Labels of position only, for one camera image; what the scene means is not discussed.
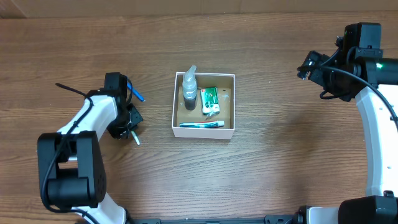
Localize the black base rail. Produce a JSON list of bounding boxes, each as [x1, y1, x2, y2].
[[126, 215, 294, 224]]

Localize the white cardboard box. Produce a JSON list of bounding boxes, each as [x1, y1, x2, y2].
[[172, 72, 236, 140]]

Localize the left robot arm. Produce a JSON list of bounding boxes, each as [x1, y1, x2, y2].
[[37, 72, 143, 223]]

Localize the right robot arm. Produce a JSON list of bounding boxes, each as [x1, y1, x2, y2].
[[290, 22, 397, 223]]

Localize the white green toothpaste tube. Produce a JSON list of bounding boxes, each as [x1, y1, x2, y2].
[[179, 121, 224, 128]]

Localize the blue disposable razor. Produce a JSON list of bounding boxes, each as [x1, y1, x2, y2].
[[127, 83, 145, 102]]

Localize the green white toothbrush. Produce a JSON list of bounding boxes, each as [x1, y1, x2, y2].
[[131, 131, 141, 146]]

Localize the green soap bar pack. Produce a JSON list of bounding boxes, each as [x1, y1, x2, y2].
[[200, 87, 220, 117]]

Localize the clear soap pump bottle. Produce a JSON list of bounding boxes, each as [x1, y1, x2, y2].
[[182, 65, 197, 111]]

